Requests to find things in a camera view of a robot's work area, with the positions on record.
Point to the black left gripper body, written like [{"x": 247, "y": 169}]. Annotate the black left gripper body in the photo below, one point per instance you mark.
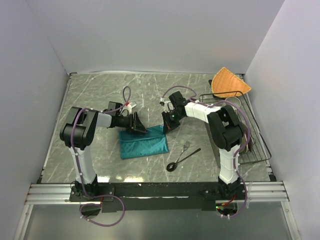
[{"x": 126, "y": 122}]

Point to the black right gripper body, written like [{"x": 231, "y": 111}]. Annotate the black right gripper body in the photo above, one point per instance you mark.
[{"x": 172, "y": 119}]

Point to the teal satin napkin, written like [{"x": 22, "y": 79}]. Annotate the teal satin napkin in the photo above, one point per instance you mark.
[{"x": 154, "y": 142}]

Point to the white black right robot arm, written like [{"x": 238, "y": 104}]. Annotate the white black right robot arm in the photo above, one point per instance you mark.
[{"x": 225, "y": 128}]

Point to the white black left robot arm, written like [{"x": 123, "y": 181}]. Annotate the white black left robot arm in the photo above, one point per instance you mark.
[{"x": 78, "y": 132}]

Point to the silver fork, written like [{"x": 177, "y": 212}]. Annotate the silver fork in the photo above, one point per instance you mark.
[{"x": 186, "y": 145}]

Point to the black spoon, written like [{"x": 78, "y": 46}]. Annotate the black spoon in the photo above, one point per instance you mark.
[{"x": 173, "y": 165}]

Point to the orange woven fan basket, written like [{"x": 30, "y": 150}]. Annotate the orange woven fan basket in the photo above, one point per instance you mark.
[{"x": 227, "y": 84}]

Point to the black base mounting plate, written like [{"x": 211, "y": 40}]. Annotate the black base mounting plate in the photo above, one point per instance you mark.
[{"x": 138, "y": 196}]

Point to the dark brown plate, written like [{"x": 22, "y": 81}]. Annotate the dark brown plate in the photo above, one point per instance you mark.
[{"x": 249, "y": 146}]

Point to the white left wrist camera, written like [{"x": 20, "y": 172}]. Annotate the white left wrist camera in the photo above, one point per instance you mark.
[{"x": 128, "y": 107}]

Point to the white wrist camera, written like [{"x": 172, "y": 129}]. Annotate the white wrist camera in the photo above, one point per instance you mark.
[
  {"x": 128, "y": 107},
  {"x": 165, "y": 104}
]

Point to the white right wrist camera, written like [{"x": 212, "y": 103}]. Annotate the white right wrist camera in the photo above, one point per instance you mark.
[{"x": 165, "y": 104}]

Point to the black wire dish rack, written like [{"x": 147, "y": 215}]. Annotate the black wire dish rack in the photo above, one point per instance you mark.
[{"x": 260, "y": 151}]

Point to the aluminium rail frame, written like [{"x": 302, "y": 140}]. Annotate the aluminium rail frame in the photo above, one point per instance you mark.
[{"x": 58, "y": 194}]

